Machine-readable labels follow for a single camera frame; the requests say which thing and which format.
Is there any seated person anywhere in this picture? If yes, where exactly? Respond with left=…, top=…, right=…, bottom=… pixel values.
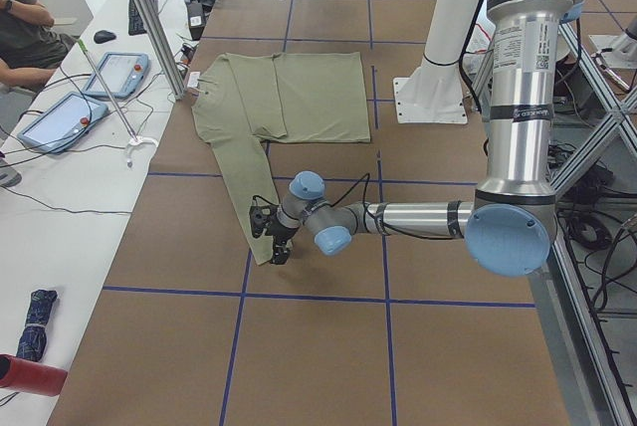
left=1, top=0, right=77, bottom=93

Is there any black keyboard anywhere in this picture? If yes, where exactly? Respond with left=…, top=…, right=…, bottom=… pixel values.
left=127, top=0, right=158, bottom=36

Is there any olive green long-sleeve shirt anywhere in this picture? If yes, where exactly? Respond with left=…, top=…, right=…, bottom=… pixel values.
left=192, top=53, right=370, bottom=264

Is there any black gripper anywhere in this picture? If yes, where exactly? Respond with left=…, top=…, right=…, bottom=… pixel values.
left=266, top=217, right=299, bottom=266

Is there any black computer mouse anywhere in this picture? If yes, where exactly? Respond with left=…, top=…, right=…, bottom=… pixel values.
left=94, top=30, right=117, bottom=44

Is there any white paper hang tag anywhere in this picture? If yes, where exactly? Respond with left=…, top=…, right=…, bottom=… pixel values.
left=187, top=72, right=200, bottom=89

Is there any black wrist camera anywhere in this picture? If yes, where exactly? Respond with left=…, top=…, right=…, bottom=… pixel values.
left=249, top=195, right=278, bottom=239

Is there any near blue teach pendant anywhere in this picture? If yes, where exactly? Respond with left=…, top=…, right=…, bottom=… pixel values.
left=17, top=93, right=108, bottom=154

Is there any silver rod with green tip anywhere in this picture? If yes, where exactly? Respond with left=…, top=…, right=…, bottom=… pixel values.
left=77, top=38, right=137, bottom=145

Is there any far blue teach pendant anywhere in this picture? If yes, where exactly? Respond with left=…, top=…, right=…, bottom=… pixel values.
left=97, top=52, right=150, bottom=100

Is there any folded navy umbrella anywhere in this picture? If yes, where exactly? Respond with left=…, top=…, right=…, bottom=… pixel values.
left=16, top=290, right=58, bottom=362

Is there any grey aluminium frame post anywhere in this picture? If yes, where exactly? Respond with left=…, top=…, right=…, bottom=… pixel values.
left=133, top=0, right=186, bottom=101

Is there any red cylinder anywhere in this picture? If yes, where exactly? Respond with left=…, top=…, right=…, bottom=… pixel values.
left=1, top=354, right=68, bottom=397

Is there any white plastic hook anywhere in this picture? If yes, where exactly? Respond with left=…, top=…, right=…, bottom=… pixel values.
left=124, top=135, right=159, bottom=168

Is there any aluminium truss frame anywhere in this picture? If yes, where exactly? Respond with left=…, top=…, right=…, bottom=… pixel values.
left=467, top=0, right=637, bottom=426

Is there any blue teach pendant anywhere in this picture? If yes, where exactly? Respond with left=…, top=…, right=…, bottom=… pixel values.
left=17, top=93, right=108, bottom=154
left=97, top=52, right=150, bottom=100

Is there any black box with label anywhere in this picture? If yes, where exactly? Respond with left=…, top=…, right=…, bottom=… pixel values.
left=186, top=1, right=206, bottom=41

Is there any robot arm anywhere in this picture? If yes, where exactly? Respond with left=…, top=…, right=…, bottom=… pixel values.
left=252, top=0, right=583, bottom=277

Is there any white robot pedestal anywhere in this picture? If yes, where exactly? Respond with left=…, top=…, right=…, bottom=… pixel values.
left=393, top=0, right=484, bottom=124

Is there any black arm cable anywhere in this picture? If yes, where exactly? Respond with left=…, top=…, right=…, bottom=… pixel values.
left=318, top=171, right=464, bottom=241

